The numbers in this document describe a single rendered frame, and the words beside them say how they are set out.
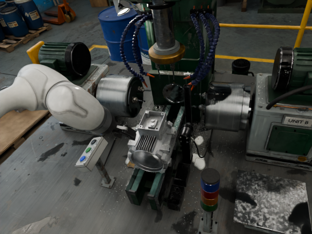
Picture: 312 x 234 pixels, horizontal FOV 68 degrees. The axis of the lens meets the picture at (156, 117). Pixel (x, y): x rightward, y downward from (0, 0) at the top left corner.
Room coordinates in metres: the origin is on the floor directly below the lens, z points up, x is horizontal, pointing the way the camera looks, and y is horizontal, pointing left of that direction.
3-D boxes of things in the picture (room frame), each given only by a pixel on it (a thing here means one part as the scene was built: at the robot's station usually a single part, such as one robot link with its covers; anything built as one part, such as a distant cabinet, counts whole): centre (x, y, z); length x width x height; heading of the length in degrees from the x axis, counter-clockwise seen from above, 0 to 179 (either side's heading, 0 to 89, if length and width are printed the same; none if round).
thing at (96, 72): (1.26, 0.44, 0.99); 0.35 x 0.31 x 0.37; 65
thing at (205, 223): (0.39, -0.13, 1.01); 0.08 x 0.08 x 0.42; 65
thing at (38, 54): (1.25, 0.49, 1.16); 0.33 x 0.26 x 0.42; 65
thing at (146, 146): (0.73, 0.04, 1.01); 0.20 x 0.19 x 0.19; 156
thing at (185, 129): (0.91, -0.24, 0.92); 0.45 x 0.13 x 0.24; 155
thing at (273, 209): (0.41, -0.40, 0.86); 0.27 x 0.24 x 0.12; 65
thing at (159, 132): (0.77, 0.02, 1.11); 0.12 x 0.11 x 0.07; 156
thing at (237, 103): (0.86, -0.39, 1.04); 0.41 x 0.25 x 0.25; 65
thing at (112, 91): (1.16, 0.23, 1.04); 0.37 x 0.25 x 0.25; 65
